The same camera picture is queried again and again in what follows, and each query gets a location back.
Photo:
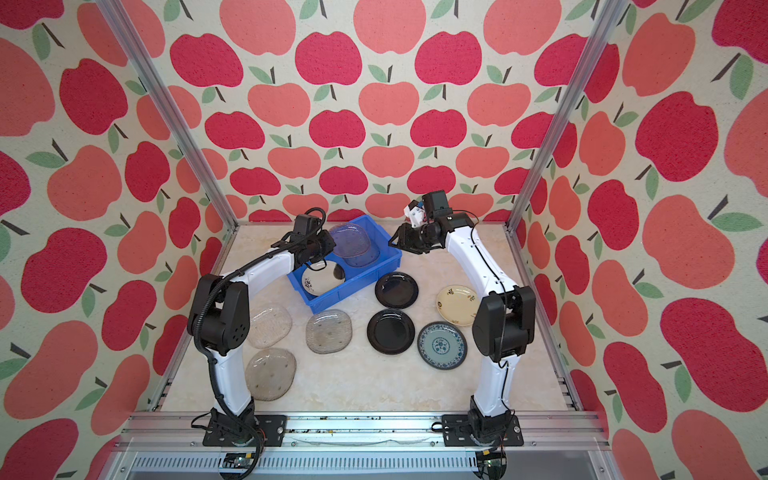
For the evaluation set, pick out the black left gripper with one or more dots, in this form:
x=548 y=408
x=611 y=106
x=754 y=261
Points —
x=330 y=244

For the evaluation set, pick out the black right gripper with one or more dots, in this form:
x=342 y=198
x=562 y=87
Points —
x=403 y=239

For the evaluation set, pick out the white floral round plate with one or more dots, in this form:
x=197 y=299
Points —
x=319 y=279

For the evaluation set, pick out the amber glass plate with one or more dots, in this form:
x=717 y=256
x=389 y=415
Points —
x=354 y=246

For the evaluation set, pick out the cream yellow round plate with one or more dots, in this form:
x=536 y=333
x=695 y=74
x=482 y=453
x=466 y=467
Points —
x=458 y=305

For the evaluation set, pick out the clear glass plate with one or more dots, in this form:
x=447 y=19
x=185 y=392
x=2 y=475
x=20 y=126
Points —
x=268 y=326
x=329 y=331
x=269 y=374

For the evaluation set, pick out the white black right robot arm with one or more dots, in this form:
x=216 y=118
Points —
x=504 y=323

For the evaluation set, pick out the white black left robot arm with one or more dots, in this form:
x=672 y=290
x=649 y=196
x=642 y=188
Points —
x=219 y=323

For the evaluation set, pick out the blue plastic bin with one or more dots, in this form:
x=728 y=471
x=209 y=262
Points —
x=389 y=260

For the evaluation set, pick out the black round plate rear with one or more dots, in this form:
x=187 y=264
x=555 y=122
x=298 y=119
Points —
x=396 y=290

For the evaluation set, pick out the black round plate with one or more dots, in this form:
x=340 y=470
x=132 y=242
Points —
x=390 y=331
x=396 y=290

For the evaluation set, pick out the black round plate front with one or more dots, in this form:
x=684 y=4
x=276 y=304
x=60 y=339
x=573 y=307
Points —
x=390 y=331

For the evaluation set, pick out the blue patterned round plate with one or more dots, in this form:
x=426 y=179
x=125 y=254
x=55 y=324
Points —
x=442 y=346

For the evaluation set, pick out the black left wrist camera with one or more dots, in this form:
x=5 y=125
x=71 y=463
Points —
x=305 y=226

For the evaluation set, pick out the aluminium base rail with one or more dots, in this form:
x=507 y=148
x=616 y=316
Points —
x=365 y=445

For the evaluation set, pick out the aluminium right corner post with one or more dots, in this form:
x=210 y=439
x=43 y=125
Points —
x=598 y=39

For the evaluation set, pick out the aluminium corner post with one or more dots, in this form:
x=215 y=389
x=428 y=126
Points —
x=128 y=37
x=598 y=39

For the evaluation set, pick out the aluminium left corner post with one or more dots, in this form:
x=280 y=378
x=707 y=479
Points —
x=128 y=37

